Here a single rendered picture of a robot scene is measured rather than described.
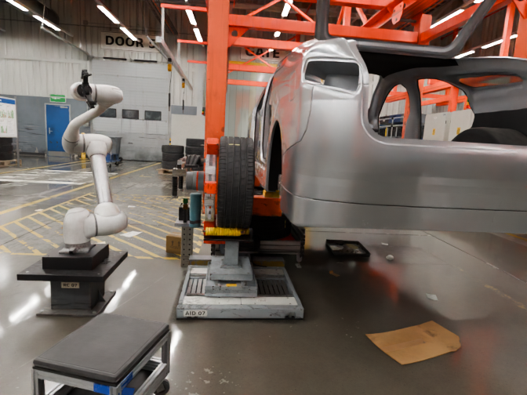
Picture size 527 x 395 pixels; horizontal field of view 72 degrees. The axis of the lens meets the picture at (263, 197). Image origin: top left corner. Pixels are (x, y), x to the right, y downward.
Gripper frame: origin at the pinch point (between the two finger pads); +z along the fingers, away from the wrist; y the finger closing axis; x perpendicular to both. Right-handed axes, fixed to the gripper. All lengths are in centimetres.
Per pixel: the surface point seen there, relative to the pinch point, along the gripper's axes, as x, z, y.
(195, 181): -59, -19, 66
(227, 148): -75, 3, 43
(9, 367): 67, 14, 127
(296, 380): -46, 95, 148
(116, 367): 29, 90, 98
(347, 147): -78, 103, 36
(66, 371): 44, 80, 98
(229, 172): -68, 13, 57
